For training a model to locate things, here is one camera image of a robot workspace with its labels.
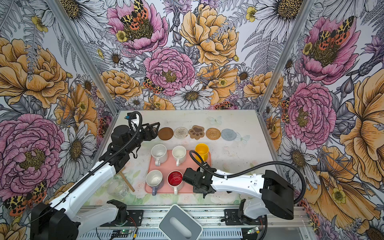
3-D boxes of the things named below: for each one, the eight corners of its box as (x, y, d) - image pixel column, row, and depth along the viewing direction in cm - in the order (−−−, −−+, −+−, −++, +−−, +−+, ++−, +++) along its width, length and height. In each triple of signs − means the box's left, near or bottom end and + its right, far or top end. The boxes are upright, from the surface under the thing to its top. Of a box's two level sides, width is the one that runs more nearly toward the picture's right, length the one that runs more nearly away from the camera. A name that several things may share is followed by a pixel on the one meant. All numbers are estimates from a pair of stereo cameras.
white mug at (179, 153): (177, 170, 91) (176, 163, 84) (173, 155, 97) (171, 147, 90) (189, 165, 93) (189, 158, 86) (184, 152, 99) (183, 143, 92)
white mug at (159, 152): (151, 168, 92) (148, 162, 85) (155, 151, 100) (152, 144, 93) (166, 169, 92) (164, 162, 85) (168, 151, 100) (166, 144, 93)
